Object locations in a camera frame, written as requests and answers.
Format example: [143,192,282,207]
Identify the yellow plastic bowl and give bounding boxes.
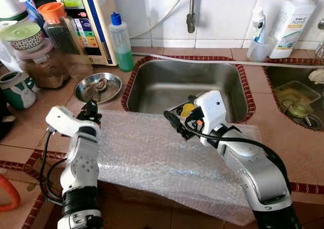
[181,103,195,117]

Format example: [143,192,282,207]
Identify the stainless steel bowl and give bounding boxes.
[74,72,123,104]

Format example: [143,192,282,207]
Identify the clear bubble wrap sheet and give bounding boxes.
[96,110,264,224]

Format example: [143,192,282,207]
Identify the jar of brown powder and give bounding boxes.
[18,39,71,89]

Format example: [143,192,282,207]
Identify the green soap bottle blue cap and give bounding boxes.
[109,13,135,72]

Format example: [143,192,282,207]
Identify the green and white mug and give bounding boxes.
[0,71,37,111]

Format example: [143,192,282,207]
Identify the clear jar orange lid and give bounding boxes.
[38,3,92,78]

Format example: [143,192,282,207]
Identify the round white lid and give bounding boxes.
[309,69,324,84]

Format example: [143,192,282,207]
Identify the clear plastic cup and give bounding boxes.
[247,35,276,63]

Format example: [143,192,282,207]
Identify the beige water ionizer appliance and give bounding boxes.
[51,0,118,66]

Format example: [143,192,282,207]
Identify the dish-filled stainless sink basin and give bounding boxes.
[263,62,324,131]

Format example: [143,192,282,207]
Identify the small green cup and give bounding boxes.
[283,102,314,119]

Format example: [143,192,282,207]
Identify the clear glass food container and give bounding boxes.
[276,81,319,108]

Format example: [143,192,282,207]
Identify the patterned container green lid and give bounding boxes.
[0,23,45,50]

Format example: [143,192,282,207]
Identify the large white detergent bottle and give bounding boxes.
[268,0,317,59]

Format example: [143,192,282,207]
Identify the white water filter cartridge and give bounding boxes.
[0,0,28,22]

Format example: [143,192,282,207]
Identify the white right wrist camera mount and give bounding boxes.
[195,90,228,146]

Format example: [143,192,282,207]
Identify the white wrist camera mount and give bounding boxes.
[195,90,228,146]
[45,106,87,138]

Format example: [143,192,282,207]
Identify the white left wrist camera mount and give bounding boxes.
[45,106,87,138]

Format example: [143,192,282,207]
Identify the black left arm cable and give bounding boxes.
[39,128,69,205]

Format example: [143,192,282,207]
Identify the wall faucet with beige diverter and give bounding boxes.
[186,0,208,34]

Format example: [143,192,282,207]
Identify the white faucet hose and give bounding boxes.
[129,0,190,40]

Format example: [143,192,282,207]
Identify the orange hose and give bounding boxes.
[0,173,21,212]

